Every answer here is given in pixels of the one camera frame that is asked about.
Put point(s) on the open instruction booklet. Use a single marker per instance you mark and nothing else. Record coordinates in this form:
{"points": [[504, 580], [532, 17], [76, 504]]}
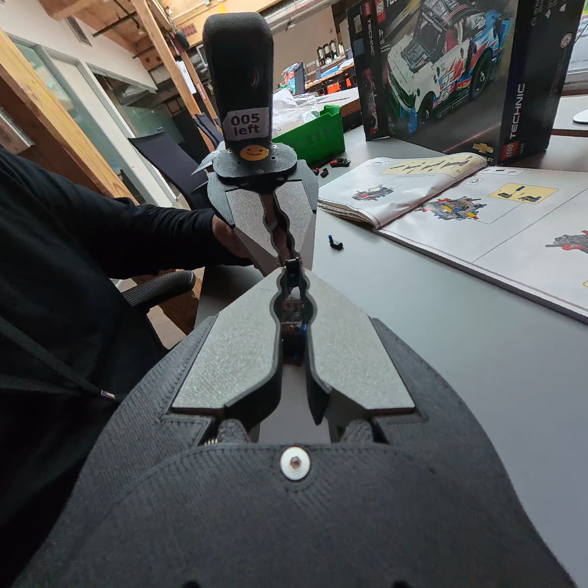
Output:
{"points": [[505, 229]]}

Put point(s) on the clear plastic bags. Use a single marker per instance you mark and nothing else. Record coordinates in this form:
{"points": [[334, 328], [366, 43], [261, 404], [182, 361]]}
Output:
{"points": [[294, 108]]}

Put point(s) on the black and blue lego piece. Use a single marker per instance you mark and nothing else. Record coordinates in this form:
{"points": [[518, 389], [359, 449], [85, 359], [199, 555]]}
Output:
{"points": [[336, 243]]}

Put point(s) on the wooden pillar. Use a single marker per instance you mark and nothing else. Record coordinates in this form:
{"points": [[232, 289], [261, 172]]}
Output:
{"points": [[170, 59]]}

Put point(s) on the wooden door panel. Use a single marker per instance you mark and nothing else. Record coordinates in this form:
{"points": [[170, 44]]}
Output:
{"points": [[50, 119]]}

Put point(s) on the multicoloured lego assembly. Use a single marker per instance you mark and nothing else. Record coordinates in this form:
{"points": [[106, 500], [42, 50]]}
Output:
{"points": [[292, 275]]}

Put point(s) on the lego box with car print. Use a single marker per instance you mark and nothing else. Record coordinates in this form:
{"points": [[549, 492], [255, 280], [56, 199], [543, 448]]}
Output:
{"points": [[441, 73]]}

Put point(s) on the green plastic bin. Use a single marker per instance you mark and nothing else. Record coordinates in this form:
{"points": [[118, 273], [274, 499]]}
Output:
{"points": [[317, 138]]}

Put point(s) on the person's left hand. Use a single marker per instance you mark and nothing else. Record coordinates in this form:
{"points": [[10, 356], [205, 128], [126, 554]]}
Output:
{"points": [[227, 241]]}

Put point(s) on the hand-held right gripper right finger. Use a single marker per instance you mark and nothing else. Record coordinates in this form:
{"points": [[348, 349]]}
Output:
{"points": [[353, 358]]}

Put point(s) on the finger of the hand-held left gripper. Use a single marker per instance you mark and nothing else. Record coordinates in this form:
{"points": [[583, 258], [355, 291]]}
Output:
{"points": [[250, 213], [301, 211]]}

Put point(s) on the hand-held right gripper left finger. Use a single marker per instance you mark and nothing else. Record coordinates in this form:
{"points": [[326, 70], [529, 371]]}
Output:
{"points": [[234, 358]]}

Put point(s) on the person in black sleeve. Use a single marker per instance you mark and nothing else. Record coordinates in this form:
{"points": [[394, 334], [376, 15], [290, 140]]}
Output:
{"points": [[46, 257]]}

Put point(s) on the black monitor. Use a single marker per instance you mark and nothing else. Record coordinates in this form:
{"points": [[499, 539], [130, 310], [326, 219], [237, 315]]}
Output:
{"points": [[299, 79]]}

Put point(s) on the dark lego box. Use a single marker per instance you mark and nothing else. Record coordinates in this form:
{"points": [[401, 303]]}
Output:
{"points": [[365, 82]]}

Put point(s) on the wooden workbench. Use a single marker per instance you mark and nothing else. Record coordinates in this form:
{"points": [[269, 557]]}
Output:
{"points": [[330, 76]]}

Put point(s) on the white round object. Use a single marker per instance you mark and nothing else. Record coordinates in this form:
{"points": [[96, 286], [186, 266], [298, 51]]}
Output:
{"points": [[581, 116]]}

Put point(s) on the person's left forearm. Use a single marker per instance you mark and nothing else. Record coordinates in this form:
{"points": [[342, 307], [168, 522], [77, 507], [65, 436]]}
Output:
{"points": [[160, 234]]}

